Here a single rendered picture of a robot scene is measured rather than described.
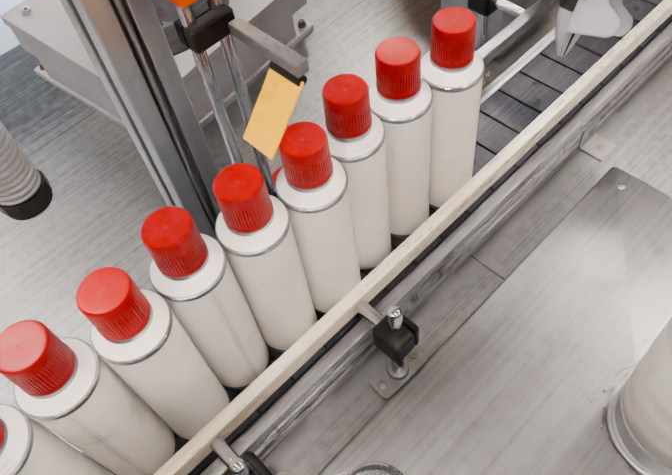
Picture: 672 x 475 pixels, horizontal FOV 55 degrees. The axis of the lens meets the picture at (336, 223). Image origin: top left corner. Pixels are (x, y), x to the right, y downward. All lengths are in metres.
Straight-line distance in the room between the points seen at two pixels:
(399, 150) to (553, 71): 0.31
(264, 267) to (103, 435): 0.15
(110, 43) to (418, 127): 0.23
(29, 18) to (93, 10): 0.47
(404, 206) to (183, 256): 0.24
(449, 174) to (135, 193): 0.37
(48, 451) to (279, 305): 0.18
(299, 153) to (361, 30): 0.51
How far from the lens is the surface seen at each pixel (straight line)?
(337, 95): 0.45
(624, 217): 0.66
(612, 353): 0.58
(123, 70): 0.48
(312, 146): 0.42
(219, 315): 0.45
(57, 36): 0.88
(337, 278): 0.52
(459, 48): 0.50
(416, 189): 0.56
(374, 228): 0.54
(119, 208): 0.78
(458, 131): 0.55
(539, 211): 0.71
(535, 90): 0.75
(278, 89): 0.42
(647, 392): 0.48
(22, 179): 0.44
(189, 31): 0.44
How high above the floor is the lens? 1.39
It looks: 54 degrees down
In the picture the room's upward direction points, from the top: 10 degrees counter-clockwise
